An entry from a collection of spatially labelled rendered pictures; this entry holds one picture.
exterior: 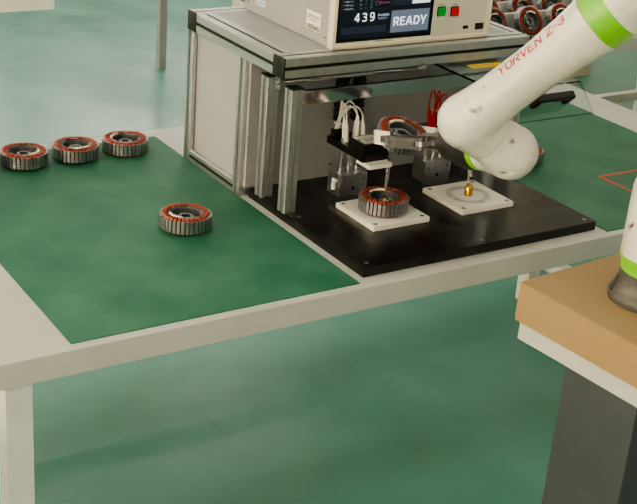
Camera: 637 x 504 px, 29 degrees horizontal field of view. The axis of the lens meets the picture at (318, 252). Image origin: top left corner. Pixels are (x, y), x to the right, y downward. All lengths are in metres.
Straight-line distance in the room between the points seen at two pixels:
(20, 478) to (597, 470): 1.08
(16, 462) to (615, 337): 1.08
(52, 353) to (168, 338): 0.22
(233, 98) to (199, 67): 0.17
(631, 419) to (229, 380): 1.52
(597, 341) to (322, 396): 1.42
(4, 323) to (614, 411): 1.13
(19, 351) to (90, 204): 0.67
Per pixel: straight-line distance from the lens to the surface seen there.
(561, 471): 2.57
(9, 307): 2.36
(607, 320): 2.31
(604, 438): 2.47
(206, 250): 2.59
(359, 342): 3.88
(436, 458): 3.36
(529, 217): 2.87
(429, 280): 2.58
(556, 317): 2.36
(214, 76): 2.94
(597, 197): 3.12
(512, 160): 2.42
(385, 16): 2.79
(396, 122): 2.76
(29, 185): 2.91
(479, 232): 2.75
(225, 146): 2.93
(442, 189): 2.94
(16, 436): 2.30
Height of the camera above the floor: 1.81
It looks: 24 degrees down
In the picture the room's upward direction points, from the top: 5 degrees clockwise
